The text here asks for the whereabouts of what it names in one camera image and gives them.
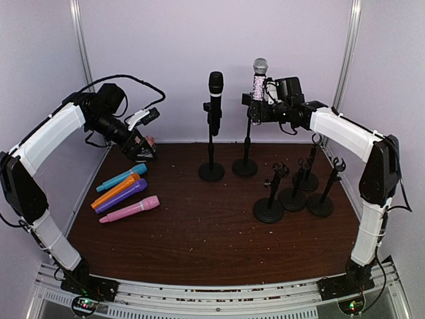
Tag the orange microphone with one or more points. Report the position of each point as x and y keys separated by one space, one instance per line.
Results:
x=127 y=182

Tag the pink microphone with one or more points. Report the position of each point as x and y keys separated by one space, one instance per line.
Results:
x=146 y=204

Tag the purple microphone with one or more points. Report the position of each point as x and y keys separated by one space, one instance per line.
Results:
x=136 y=187

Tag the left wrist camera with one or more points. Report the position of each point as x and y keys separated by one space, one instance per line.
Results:
x=142 y=117

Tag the pink mic stand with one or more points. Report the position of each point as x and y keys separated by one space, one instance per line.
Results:
x=268 y=209

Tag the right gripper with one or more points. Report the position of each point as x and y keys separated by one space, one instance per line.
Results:
x=255 y=111

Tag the right aluminium post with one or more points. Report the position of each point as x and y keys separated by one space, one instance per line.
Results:
x=349 y=51

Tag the aluminium post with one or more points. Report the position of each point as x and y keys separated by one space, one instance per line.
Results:
x=80 y=39
x=349 y=51

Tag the left aluminium post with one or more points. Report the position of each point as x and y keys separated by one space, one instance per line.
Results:
x=80 y=39

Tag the glitter silver microphone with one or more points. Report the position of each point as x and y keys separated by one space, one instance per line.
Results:
x=260 y=66

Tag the glitter mic stand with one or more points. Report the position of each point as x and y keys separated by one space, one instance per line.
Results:
x=246 y=167

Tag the front aluminium rail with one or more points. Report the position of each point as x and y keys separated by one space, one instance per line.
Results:
x=296 y=299

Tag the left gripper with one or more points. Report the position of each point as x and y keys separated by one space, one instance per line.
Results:
x=136 y=147

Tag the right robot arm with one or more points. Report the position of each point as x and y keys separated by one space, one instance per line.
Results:
x=282 y=101

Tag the blue microphone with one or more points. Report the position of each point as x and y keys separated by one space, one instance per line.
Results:
x=139 y=169

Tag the black microphone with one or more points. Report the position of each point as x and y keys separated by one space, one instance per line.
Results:
x=216 y=85

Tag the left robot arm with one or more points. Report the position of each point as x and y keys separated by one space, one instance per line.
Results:
x=91 y=111

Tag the mic stand front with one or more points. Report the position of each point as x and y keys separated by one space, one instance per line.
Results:
x=319 y=203

